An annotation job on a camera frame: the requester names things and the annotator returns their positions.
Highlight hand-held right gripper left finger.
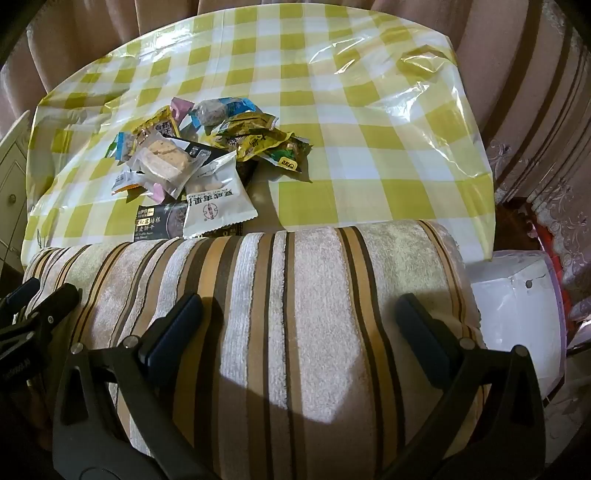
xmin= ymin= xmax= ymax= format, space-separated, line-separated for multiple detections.
xmin=52 ymin=292 xmax=218 ymax=480

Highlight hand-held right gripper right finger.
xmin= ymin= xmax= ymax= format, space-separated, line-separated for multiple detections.
xmin=383 ymin=293 xmax=548 ymax=480

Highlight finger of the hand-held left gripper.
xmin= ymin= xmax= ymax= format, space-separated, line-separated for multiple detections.
xmin=0 ymin=283 xmax=81 ymax=356
xmin=0 ymin=278 xmax=41 ymax=317

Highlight black biscuit packet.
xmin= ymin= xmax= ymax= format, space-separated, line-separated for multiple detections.
xmin=134 ymin=203 xmax=245 ymax=243

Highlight white snack packet red seal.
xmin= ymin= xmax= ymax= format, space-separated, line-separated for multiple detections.
xmin=182 ymin=150 xmax=258 ymax=238

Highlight white orange snack packet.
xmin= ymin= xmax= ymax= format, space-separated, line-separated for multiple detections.
xmin=111 ymin=166 xmax=148 ymax=195

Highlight clear biscuit packet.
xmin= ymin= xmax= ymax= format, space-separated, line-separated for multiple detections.
xmin=127 ymin=129 xmax=213 ymax=199

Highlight small blue snack packet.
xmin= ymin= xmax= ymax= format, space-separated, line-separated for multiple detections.
xmin=108 ymin=131 xmax=137 ymax=162

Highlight dark snack packet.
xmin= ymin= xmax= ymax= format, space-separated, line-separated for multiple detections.
xmin=173 ymin=136 xmax=259 ymax=185

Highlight olive yellow snack packet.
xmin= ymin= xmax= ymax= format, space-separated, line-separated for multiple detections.
xmin=208 ymin=129 xmax=296 ymax=162
xmin=217 ymin=111 xmax=280 ymax=139

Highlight green snack packet yellow label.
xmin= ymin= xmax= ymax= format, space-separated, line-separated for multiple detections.
xmin=263 ymin=138 xmax=312 ymax=172

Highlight pink cartoon snack packet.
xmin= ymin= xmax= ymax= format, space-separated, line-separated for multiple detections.
xmin=170 ymin=97 xmax=195 ymax=125

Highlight large blue peanut packet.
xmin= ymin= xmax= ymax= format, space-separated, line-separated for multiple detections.
xmin=189 ymin=97 xmax=259 ymax=130

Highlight white plastic bin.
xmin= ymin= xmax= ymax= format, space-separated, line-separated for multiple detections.
xmin=466 ymin=249 xmax=568 ymax=407

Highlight white cabinet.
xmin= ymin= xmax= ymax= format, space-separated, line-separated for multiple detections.
xmin=0 ymin=111 xmax=33 ymax=278

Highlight striped beige brown towel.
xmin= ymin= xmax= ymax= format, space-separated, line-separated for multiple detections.
xmin=21 ymin=220 xmax=490 ymax=480

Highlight red plastic object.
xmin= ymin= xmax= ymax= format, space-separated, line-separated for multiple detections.
xmin=536 ymin=222 xmax=573 ymax=296

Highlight yellow white checked tablecloth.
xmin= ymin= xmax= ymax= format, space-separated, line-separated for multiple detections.
xmin=21 ymin=4 xmax=497 ymax=264

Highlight striped lace curtain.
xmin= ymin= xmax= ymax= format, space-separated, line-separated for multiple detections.
xmin=452 ymin=0 xmax=591 ymax=324

